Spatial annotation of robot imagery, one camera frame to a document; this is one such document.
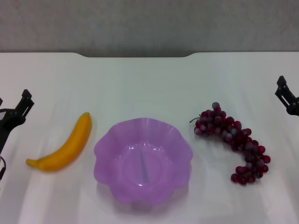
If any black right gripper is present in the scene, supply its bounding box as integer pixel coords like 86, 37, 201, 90
275, 76, 299, 116

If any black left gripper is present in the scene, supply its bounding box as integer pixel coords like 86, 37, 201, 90
0, 89, 35, 154

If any dark red grape bunch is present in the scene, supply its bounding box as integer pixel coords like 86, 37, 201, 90
189, 102, 271, 186

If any yellow banana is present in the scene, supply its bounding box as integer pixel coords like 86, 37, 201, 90
25, 112, 93, 173

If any purple translucent scalloped bowl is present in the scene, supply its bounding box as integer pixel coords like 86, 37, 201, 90
93, 117, 194, 207

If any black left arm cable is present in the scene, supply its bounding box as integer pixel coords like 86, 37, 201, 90
0, 155, 7, 182

